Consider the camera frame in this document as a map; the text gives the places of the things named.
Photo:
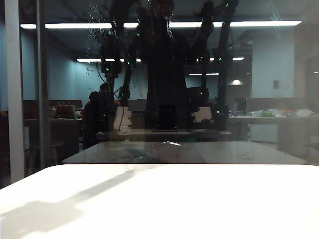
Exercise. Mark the large glass pane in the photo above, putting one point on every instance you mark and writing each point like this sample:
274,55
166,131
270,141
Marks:
274,74

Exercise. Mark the grey frame post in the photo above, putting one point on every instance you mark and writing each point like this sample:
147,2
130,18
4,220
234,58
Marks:
42,99

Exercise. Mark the white frame post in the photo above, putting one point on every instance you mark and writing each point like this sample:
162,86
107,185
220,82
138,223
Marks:
15,99

